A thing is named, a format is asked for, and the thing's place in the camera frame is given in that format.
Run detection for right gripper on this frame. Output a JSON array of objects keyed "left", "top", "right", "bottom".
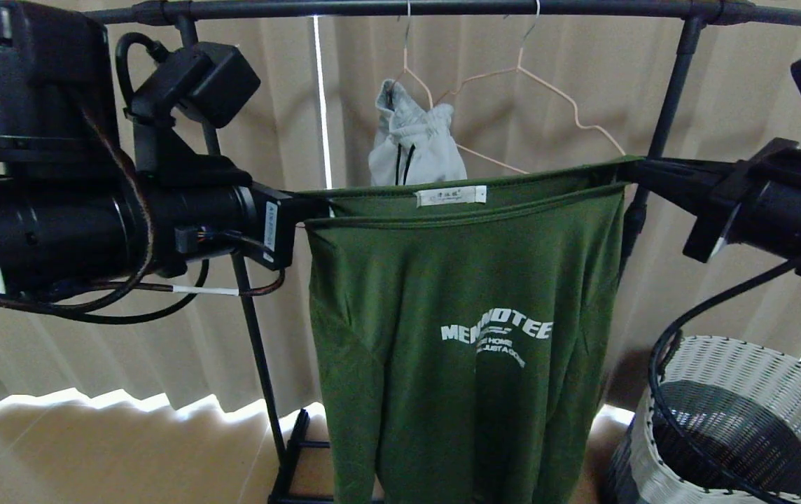
[{"left": 684, "top": 138, "right": 801, "bottom": 281}]

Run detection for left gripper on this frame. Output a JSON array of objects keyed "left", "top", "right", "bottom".
[{"left": 0, "top": 175, "right": 296, "bottom": 295}]

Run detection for pale grey shorts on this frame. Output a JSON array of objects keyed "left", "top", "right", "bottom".
[{"left": 368, "top": 78, "right": 468, "bottom": 187}]

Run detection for green garment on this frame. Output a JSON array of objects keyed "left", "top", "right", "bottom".
[{"left": 299, "top": 157, "right": 643, "bottom": 504}]

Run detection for pink clothes hanger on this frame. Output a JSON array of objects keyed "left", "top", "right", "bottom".
[
  {"left": 434, "top": 0, "right": 627, "bottom": 176},
  {"left": 388, "top": 0, "right": 436, "bottom": 111}
]

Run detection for white laundry basket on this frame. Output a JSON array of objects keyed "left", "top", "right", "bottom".
[{"left": 611, "top": 335, "right": 801, "bottom": 504}]

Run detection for black clothes rack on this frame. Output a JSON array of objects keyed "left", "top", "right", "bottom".
[{"left": 84, "top": 0, "right": 801, "bottom": 504}]

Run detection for beige curtain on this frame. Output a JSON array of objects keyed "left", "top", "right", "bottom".
[{"left": 0, "top": 0, "right": 801, "bottom": 421}]

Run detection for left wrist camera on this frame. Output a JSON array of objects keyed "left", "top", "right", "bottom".
[{"left": 120, "top": 41, "right": 261, "bottom": 183}]

